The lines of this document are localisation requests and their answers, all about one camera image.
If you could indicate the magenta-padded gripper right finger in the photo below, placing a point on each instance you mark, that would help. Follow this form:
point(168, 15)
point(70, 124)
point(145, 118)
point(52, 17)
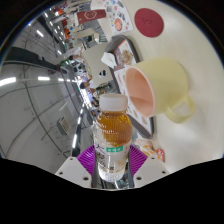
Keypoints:
point(151, 170)

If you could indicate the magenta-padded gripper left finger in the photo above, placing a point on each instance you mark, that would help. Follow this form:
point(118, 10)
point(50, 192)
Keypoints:
point(71, 170)

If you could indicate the clear tea bottle white cap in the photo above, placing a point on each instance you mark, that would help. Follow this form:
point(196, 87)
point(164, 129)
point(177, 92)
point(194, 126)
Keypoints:
point(111, 140)

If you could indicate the ceiling air conditioner unit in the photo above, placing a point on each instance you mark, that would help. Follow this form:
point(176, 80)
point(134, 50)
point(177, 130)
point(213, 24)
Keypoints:
point(63, 126)

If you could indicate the pale yellow mug pink inside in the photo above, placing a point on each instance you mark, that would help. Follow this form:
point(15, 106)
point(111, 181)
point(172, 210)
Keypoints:
point(166, 86)

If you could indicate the ceiling light strips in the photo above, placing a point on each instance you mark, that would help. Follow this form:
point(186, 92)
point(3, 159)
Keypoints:
point(7, 81)

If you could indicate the cream canteen chairs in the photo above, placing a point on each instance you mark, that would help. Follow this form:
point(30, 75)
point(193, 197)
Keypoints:
point(95, 61)

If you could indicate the flat round red coaster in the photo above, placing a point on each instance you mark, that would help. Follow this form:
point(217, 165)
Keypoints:
point(149, 22)

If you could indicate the printed paper flyer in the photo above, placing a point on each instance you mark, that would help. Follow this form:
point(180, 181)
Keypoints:
point(116, 18)

